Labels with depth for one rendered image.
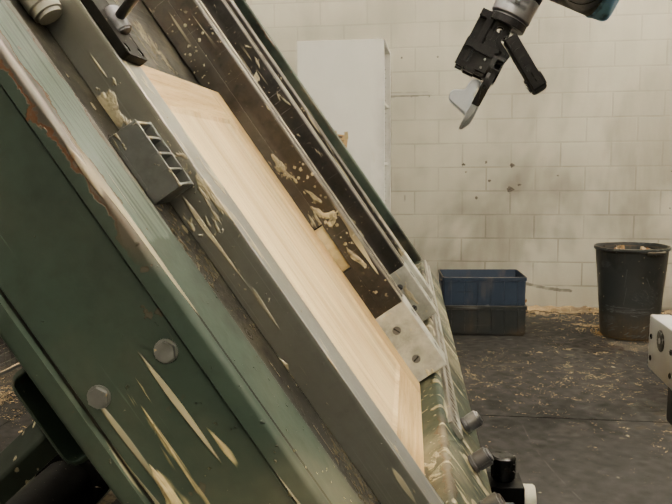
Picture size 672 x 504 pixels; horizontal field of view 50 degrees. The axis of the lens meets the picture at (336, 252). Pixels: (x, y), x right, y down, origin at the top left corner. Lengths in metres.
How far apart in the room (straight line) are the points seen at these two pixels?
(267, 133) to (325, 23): 5.31
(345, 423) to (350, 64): 4.35
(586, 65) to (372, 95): 2.16
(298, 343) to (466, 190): 5.64
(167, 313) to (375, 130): 4.50
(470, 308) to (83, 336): 4.93
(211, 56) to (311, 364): 0.64
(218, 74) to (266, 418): 0.82
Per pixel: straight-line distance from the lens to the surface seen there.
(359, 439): 0.71
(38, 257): 0.47
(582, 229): 6.41
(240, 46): 1.62
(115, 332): 0.46
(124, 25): 0.74
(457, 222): 6.30
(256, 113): 1.17
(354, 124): 4.92
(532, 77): 1.39
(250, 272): 0.68
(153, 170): 0.66
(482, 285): 5.32
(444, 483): 0.83
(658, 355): 1.27
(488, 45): 1.41
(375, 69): 4.94
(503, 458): 1.20
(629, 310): 5.42
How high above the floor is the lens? 1.25
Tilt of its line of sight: 7 degrees down
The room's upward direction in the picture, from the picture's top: 1 degrees counter-clockwise
